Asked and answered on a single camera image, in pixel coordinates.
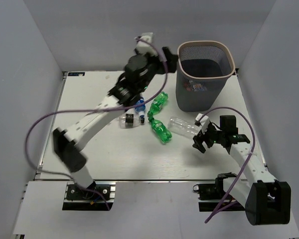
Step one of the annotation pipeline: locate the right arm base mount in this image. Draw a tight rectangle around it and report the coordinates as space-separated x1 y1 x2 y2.
193 183 247 213

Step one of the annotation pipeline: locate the grey mesh waste bin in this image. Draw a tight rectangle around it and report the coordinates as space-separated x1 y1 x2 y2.
175 40 235 112

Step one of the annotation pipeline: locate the green plastic bottle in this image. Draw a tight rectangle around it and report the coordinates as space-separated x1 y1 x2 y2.
149 116 172 144
147 91 168 117

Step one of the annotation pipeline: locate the blue label clear bottle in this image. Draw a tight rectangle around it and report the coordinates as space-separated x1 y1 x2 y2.
135 97 146 118

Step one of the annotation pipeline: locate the clear unlabelled plastic bottle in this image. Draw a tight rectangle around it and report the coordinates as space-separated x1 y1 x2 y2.
167 117 200 139

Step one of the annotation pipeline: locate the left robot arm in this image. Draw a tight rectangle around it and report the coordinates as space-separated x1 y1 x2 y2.
53 47 178 199

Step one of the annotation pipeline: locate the lower green plastic bottle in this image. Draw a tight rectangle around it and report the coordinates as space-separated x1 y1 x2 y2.
149 116 172 144

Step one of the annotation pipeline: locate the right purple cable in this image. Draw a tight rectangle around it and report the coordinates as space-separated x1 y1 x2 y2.
204 107 256 224

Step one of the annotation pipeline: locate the white cap labelled bottle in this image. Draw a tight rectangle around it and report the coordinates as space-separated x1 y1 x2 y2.
192 84 207 92

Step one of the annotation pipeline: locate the blue corner label sticker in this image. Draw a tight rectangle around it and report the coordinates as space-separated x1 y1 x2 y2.
68 72 85 77

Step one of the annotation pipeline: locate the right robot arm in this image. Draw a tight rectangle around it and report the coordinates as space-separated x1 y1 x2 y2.
193 114 291 225

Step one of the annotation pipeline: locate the red label red cap bottle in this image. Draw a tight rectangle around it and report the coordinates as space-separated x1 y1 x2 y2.
183 84 192 91

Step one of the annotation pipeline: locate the black label clear bottle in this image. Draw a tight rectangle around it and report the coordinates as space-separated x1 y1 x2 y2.
119 114 145 128

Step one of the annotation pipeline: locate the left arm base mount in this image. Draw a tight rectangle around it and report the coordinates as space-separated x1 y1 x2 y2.
62 182 116 211

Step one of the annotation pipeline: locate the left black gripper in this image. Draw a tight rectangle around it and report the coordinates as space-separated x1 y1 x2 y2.
134 48 178 94

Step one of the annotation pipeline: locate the upper green plastic bottle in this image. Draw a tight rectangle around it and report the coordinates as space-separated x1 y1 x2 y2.
147 91 168 117

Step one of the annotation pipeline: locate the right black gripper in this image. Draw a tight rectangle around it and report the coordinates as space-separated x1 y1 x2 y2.
193 121 225 153

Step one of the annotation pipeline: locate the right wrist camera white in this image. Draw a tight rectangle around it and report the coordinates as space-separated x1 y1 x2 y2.
194 114 210 133

